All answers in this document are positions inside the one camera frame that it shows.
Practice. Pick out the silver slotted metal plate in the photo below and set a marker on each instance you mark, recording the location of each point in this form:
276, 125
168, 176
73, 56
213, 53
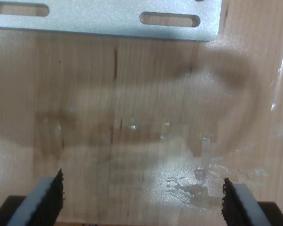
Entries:
96, 18

